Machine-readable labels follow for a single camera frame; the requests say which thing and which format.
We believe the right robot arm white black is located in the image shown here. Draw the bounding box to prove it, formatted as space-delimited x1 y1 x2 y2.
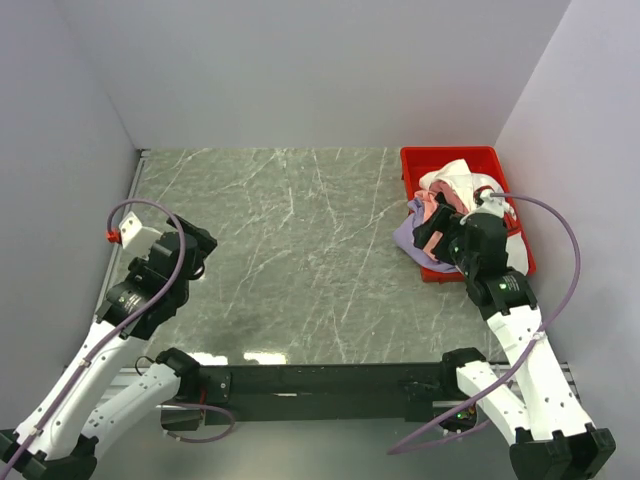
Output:
390 204 616 479

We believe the lavender t shirt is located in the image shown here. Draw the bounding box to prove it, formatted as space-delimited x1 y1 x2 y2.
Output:
393 198 456 273

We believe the white t shirt red print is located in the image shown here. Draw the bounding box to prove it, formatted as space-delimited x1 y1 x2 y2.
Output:
418 159 532 274

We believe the red plastic bin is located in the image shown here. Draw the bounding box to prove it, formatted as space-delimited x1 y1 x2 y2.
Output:
400 146 509 283

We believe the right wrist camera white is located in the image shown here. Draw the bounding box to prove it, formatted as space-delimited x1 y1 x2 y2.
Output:
474 189 516 219

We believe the light pink t shirt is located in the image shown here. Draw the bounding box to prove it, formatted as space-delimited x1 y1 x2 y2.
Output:
415 180 468 220

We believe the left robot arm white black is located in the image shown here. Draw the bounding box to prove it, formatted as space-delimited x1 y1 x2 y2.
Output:
1 213 217 479

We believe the black base crossbar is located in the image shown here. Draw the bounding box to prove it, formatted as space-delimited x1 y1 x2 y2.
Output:
175 362 467 422

